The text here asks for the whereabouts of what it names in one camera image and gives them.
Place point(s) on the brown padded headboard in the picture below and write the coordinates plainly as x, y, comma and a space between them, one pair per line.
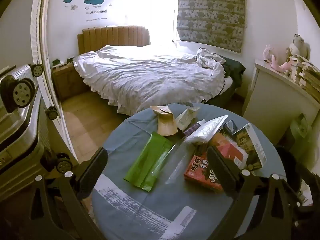
112, 36

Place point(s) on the white plastic bag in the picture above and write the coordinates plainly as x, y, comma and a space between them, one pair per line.
206, 130

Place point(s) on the brown paper pouch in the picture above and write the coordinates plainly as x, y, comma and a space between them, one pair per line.
167, 126

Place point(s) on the orange-red packet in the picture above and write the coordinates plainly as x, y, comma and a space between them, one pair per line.
226, 146

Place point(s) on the cloud wall stickers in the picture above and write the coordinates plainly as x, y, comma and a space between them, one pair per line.
93, 1

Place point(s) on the pink plush toy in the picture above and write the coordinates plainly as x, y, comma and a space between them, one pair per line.
276, 63

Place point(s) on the green foil bag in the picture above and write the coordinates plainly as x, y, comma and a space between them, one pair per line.
147, 165

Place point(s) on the white door frame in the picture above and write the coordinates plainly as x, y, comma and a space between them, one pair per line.
43, 42

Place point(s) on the small black box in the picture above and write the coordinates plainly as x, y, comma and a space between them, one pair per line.
228, 128

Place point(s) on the purple tube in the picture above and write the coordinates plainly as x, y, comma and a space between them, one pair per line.
192, 129

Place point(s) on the bed with white duvet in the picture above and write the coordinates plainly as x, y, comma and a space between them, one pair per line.
150, 77

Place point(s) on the stack of books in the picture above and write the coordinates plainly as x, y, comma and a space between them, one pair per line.
308, 77

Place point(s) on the white cabinet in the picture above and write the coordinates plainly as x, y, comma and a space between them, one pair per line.
275, 100

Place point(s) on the silver suitcase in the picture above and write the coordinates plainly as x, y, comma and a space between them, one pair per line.
22, 120

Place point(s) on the small brown paper packet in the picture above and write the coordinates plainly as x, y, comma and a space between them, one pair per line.
161, 110

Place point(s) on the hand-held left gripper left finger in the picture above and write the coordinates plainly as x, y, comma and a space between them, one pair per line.
93, 167

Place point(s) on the black trash bin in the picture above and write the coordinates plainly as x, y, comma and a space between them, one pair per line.
287, 160

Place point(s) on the dark cloth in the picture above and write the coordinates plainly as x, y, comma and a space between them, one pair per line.
235, 70

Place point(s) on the grey plush toy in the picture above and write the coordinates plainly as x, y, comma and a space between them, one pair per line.
297, 46

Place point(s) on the long white sachet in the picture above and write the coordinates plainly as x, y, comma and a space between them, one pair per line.
186, 117

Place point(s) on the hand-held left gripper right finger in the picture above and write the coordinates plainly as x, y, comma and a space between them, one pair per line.
220, 167

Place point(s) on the red snack box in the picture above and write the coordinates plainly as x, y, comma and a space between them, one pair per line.
197, 175

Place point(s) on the round glass table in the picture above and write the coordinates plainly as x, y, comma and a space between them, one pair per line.
130, 205

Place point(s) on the dark carton with white side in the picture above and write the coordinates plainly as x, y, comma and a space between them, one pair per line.
250, 145

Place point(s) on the floral window blind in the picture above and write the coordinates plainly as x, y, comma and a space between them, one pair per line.
211, 12

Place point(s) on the wooden nightstand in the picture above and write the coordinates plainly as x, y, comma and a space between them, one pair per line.
66, 80

